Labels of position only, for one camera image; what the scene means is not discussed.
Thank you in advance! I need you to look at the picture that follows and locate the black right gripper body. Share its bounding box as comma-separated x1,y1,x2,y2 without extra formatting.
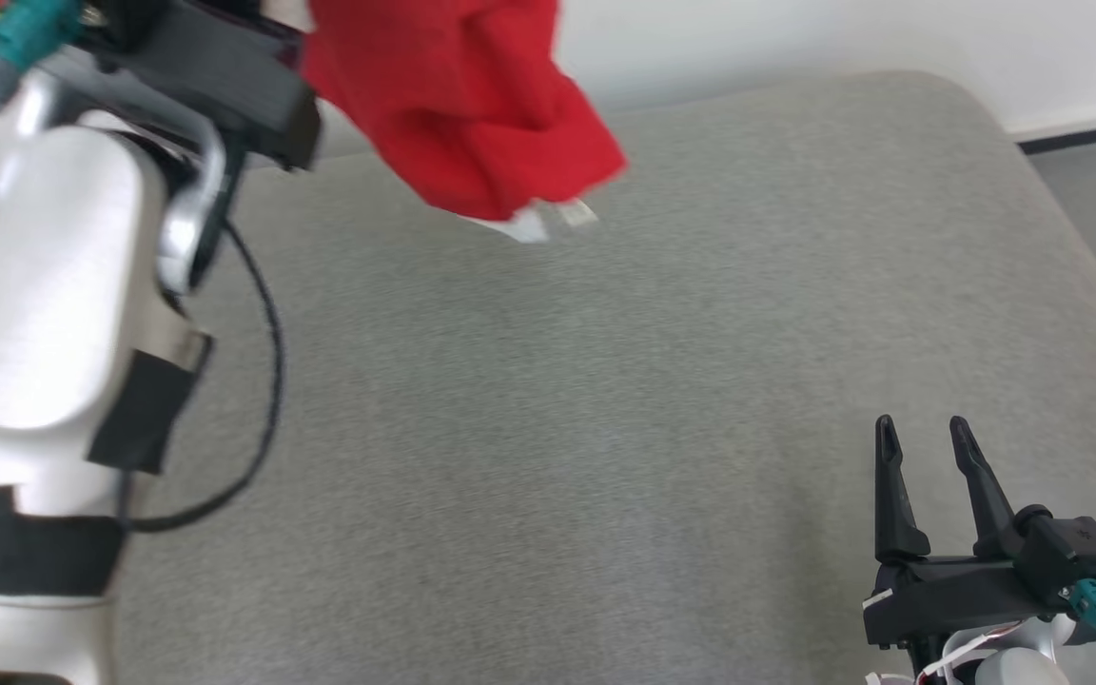
863,556,1073,652

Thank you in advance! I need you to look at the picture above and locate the white and black baseboard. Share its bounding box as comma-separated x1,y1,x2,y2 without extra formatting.
1014,112,1096,155

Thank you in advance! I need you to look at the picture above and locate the grey fabric sofa cushion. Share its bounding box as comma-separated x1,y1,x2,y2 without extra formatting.
0,68,1096,685

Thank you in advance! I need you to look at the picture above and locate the red jersey with white trim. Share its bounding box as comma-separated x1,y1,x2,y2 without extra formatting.
301,0,629,245

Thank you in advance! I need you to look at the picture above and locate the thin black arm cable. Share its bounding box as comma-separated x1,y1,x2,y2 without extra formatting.
118,219,284,534

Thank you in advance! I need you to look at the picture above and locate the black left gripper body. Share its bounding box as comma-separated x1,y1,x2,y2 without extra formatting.
39,0,323,173

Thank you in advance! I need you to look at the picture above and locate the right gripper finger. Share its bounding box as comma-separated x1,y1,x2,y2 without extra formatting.
949,416,1021,558
874,415,931,563

